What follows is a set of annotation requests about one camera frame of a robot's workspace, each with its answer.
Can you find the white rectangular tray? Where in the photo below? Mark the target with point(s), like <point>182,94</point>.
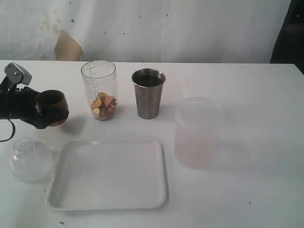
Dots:
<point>108,174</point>

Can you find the gold coins and brown blocks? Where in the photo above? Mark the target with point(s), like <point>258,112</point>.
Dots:
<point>103,107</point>

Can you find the translucent plastic container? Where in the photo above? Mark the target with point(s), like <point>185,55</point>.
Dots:
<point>198,124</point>

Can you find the clear dome strainer lid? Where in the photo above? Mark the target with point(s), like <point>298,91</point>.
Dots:
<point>32,161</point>

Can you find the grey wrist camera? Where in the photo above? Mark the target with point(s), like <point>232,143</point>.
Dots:
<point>17,74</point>

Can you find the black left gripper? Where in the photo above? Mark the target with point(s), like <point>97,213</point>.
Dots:
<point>16,103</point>

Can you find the clear plastic measuring tumbler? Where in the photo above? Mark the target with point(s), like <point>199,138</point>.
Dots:
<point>100,84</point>

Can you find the white backdrop sheet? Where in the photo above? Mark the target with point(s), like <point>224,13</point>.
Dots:
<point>197,31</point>

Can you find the brown wooden cup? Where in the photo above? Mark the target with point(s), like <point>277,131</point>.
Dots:
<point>51,99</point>

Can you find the stainless steel cup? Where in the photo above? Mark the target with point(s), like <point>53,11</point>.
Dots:
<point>148,84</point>

